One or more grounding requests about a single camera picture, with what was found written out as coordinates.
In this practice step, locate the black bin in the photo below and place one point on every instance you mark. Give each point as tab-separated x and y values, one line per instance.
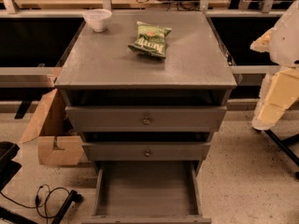
8	167

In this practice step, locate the grey middle drawer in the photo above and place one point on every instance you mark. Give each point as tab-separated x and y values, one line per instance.
146	151

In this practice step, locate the white bowl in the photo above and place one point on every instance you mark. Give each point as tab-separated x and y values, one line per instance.
98	19

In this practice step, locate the grey drawer cabinet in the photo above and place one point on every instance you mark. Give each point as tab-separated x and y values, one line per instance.
101	70

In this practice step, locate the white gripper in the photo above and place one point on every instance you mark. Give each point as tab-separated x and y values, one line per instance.
286	42

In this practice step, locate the cardboard box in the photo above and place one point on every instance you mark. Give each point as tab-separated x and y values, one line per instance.
48	127

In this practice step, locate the grey open bottom drawer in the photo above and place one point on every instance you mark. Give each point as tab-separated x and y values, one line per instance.
146	192

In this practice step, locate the green jalapeno chip bag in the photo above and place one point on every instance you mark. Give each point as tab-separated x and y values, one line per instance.
150	40

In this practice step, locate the black stand leg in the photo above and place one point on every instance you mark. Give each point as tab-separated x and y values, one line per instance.
284	145

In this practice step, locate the grey top drawer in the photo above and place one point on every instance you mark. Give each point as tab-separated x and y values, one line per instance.
86	119

